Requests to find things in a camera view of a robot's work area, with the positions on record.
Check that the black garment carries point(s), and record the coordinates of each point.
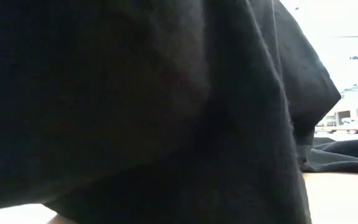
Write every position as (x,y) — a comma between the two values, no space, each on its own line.
(135,109)

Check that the small black ceiling fixture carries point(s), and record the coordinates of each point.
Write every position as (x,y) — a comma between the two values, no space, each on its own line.
(356,56)

